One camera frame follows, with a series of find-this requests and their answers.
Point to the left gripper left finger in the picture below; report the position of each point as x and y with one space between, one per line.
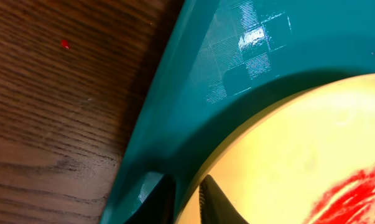
158 208

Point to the teal plastic tray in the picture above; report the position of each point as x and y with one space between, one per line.
224 62

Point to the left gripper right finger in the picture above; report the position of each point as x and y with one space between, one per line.
215 208

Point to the yellow plate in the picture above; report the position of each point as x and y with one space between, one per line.
309 158

